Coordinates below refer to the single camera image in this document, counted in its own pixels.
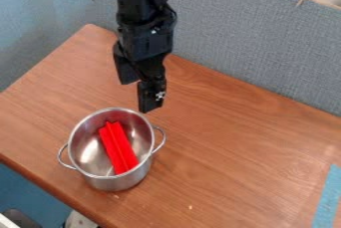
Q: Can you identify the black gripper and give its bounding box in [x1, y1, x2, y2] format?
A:
[114, 14, 177, 114]

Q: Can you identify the red plastic block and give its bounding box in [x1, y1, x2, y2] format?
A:
[99, 121, 139, 175]

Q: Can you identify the metal pot with handles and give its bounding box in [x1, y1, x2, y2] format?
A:
[58, 108, 167, 191]

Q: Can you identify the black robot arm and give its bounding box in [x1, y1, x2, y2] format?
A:
[114, 0, 177, 114]

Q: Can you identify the white object under table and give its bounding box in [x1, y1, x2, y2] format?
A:
[64, 210, 98, 228]

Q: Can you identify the dark object bottom left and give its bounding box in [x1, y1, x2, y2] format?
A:
[2, 208, 43, 228]

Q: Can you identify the grey fabric divider panel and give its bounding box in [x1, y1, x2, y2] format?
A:
[84, 0, 341, 117]

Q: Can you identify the blue tape strip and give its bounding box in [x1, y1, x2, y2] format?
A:
[312, 164, 341, 228]

